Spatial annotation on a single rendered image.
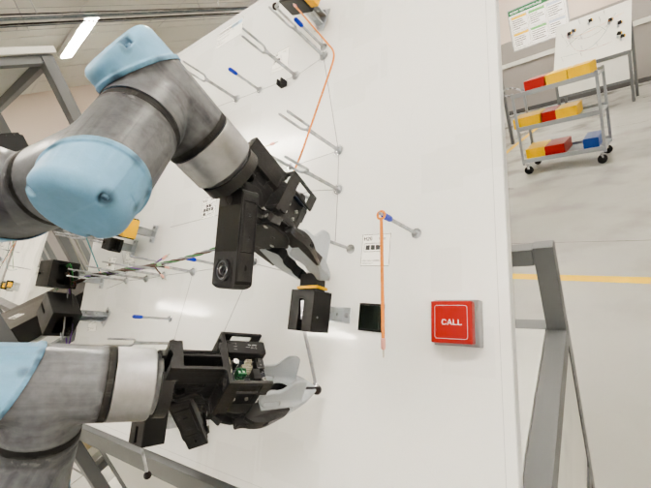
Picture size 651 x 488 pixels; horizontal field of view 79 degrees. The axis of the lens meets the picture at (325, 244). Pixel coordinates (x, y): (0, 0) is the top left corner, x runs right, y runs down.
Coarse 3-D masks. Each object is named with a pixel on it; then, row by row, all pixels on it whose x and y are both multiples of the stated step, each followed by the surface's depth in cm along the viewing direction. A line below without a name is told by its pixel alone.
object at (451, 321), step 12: (432, 312) 48; (444, 312) 48; (456, 312) 47; (468, 312) 46; (432, 324) 48; (444, 324) 47; (456, 324) 46; (468, 324) 46; (432, 336) 48; (444, 336) 47; (456, 336) 46; (468, 336) 45
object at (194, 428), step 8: (192, 400) 46; (176, 408) 44; (184, 408) 45; (192, 408) 45; (176, 416) 45; (184, 416) 45; (192, 416) 46; (200, 416) 49; (176, 424) 46; (184, 424) 46; (192, 424) 47; (200, 424) 48; (208, 424) 52; (184, 432) 47; (192, 432) 48; (200, 432) 49; (208, 432) 51; (184, 440) 48; (192, 440) 49; (200, 440) 50
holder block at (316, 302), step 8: (296, 296) 55; (304, 296) 54; (312, 296) 53; (320, 296) 54; (328, 296) 56; (296, 304) 54; (304, 304) 54; (312, 304) 53; (320, 304) 54; (328, 304) 56; (296, 312) 54; (304, 312) 53; (312, 312) 53; (320, 312) 54; (328, 312) 55; (296, 320) 54; (304, 320) 53; (312, 320) 52; (320, 320) 54; (328, 320) 55; (288, 328) 55; (296, 328) 54; (304, 328) 53; (312, 328) 52; (320, 328) 54
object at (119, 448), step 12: (84, 432) 100; (96, 432) 96; (96, 444) 99; (108, 444) 93; (120, 444) 88; (132, 444) 87; (120, 456) 92; (132, 456) 87; (156, 456) 81; (156, 468) 81; (168, 468) 77; (180, 468) 75; (168, 480) 81; (180, 480) 76; (192, 480) 73; (204, 480) 70; (216, 480) 69
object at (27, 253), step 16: (32, 240) 315; (80, 240) 304; (16, 256) 347; (32, 256) 298; (48, 256) 386; (16, 272) 325; (32, 272) 282; (0, 288) 308; (16, 288) 300; (48, 288) 354; (0, 304) 315; (16, 304) 329
